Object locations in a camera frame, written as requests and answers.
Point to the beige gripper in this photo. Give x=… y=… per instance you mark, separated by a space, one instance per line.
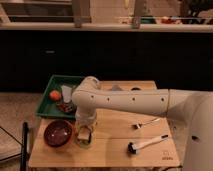
x=85 y=130

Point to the white folded cloth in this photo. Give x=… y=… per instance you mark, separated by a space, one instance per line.
x=66 y=93

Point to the orange fruit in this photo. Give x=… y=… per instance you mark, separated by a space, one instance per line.
x=55 y=95

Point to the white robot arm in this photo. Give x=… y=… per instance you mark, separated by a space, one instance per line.
x=195 y=108

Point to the green plastic tray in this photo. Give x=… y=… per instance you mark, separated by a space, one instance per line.
x=47 y=108

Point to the green plastic cup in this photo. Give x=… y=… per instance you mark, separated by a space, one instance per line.
x=83 y=142

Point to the dark brown chocolate cookie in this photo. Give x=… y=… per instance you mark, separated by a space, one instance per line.
x=66 y=107

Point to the dark red bowl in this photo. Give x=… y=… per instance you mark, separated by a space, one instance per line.
x=58 y=133

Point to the blue sponge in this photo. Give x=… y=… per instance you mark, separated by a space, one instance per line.
x=116 y=88

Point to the white handled black brush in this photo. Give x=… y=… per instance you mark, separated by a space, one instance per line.
x=133 y=148

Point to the black chair frame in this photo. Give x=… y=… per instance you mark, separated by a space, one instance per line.
x=24 y=152

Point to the silver fork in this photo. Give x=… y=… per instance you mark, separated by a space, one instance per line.
x=140 y=125

